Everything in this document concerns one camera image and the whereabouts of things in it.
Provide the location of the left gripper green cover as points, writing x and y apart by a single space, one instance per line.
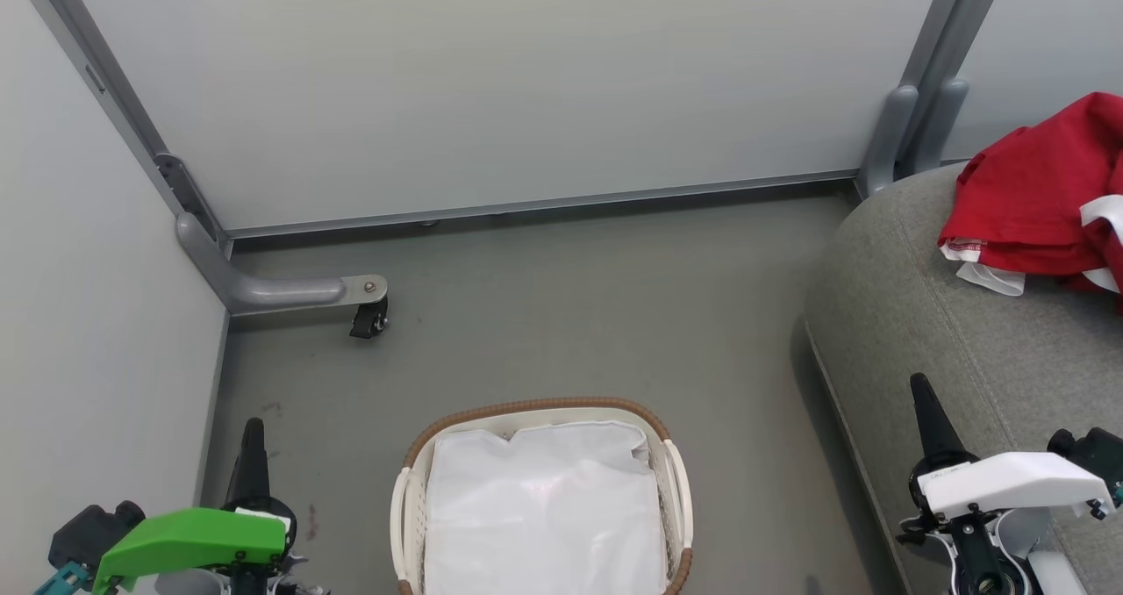
193 538

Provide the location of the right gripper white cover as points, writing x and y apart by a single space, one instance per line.
1009 481

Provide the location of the red garment with white stripes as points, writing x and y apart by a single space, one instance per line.
1026 191

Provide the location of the white laundry basket brown rim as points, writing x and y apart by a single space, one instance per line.
675 490

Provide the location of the grey upholstered sofa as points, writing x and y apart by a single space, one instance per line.
947 332

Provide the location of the grey partition foot with plate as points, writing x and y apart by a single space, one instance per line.
272 292

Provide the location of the black caster wheel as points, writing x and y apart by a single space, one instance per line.
368 319

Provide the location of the grey double partition foot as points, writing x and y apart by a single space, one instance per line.
895 139

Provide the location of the white cloth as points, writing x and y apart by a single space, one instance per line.
544 516

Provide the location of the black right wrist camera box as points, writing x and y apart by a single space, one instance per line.
1097 455

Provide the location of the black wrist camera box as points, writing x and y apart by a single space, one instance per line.
1097 455
92 529

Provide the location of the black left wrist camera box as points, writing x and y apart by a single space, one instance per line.
92 529

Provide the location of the grey partition upright post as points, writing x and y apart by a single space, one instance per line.
952 33

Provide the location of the grey partition corner post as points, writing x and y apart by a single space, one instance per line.
114 95

